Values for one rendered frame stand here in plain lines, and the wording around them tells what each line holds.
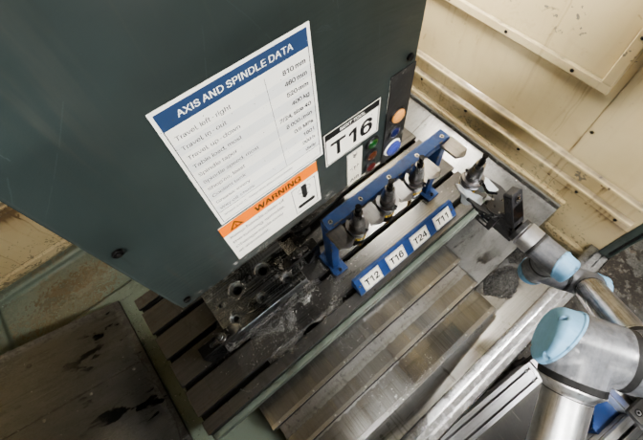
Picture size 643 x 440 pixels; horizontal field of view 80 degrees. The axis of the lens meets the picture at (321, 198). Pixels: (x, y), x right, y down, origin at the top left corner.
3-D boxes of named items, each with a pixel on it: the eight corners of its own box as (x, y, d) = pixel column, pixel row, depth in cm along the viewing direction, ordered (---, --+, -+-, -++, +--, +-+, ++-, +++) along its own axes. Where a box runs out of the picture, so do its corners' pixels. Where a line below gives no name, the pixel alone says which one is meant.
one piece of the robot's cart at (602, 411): (601, 413, 113) (619, 413, 105) (581, 432, 111) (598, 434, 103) (576, 385, 116) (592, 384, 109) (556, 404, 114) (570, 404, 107)
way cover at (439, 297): (496, 307, 147) (511, 297, 133) (314, 486, 124) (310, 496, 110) (437, 251, 160) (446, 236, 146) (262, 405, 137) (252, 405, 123)
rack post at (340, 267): (348, 268, 130) (347, 232, 104) (336, 277, 128) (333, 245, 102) (329, 247, 134) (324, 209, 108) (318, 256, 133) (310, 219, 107)
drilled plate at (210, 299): (308, 282, 124) (306, 277, 120) (233, 342, 117) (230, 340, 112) (268, 232, 134) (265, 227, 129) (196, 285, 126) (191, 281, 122)
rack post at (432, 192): (438, 193, 141) (458, 145, 115) (428, 202, 140) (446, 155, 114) (418, 176, 145) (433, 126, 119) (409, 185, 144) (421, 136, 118)
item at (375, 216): (388, 217, 104) (388, 216, 103) (373, 229, 103) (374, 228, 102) (370, 200, 107) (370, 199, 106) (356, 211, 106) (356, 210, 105)
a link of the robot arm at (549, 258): (553, 288, 101) (569, 280, 93) (519, 257, 105) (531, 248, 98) (571, 269, 103) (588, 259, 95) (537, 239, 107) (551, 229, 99)
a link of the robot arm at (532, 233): (532, 246, 98) (551, 228, 100) (518, 233, 99) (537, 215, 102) (520, 256, 104) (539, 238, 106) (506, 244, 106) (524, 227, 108)
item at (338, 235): (358, 242, 101) (358, 241, 101) (343, 254, 100) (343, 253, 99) (341, 224, 104) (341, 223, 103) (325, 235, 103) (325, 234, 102)
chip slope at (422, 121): (530, 234, 161) (561, 206, 138) (412, 346, 143) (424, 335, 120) (384, 113, 197) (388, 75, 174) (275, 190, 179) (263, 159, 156)
